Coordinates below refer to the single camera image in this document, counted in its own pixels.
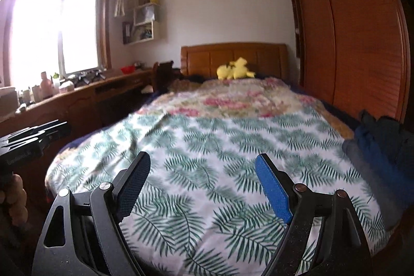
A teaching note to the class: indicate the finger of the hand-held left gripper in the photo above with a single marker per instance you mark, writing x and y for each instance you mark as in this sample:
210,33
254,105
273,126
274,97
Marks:
48,138
42,128

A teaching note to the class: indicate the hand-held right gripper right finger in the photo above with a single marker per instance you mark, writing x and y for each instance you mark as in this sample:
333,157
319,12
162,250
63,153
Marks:
273,188

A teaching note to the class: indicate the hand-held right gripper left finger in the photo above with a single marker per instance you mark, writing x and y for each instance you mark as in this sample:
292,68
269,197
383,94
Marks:
134,187

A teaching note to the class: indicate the black button coat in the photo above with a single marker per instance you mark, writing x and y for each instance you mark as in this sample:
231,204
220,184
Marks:
388,130

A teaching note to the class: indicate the person's left hand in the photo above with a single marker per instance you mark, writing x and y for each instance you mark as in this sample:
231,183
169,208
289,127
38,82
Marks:
16,198

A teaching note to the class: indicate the wooden desk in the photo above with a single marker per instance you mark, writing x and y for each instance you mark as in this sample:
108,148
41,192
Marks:
74,108

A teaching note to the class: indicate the pink bottle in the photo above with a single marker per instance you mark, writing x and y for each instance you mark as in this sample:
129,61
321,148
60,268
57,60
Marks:
46,87

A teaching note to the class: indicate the cardboard box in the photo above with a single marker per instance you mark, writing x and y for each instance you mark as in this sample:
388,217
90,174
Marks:
6,99

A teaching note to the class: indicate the white bottle green cap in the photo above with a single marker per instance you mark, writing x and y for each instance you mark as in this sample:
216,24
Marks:
56,83

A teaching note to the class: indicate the white round container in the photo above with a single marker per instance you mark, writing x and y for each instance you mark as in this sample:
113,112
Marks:
66,87

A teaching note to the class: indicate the black tool on desk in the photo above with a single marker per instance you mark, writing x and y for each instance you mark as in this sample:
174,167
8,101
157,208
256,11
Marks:
87,77

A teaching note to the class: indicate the leaf print bed sheet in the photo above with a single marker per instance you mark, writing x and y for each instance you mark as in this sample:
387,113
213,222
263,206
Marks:
210,150

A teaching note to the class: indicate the grey folded garment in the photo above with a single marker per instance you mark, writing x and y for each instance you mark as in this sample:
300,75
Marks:
365,172

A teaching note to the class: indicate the wooden framed window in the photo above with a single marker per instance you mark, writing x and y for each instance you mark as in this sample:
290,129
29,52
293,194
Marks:
48,33

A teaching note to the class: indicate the dark wooden chair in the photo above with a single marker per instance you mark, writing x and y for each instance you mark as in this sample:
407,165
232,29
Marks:
163,77

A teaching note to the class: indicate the yellow plush toy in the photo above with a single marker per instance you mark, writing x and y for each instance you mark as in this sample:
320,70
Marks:
234,70

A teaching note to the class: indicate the blue folded garment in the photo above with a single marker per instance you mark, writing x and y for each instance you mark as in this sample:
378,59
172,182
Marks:
399,174

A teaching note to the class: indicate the wooden bed headboard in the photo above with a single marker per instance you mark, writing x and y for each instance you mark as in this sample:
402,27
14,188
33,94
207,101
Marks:
200,61

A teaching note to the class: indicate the wooden slatted wardrobe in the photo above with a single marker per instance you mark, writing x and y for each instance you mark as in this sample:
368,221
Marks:
355,36

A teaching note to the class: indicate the white wall shelf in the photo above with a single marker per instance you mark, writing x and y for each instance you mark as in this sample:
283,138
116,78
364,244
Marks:
142,27

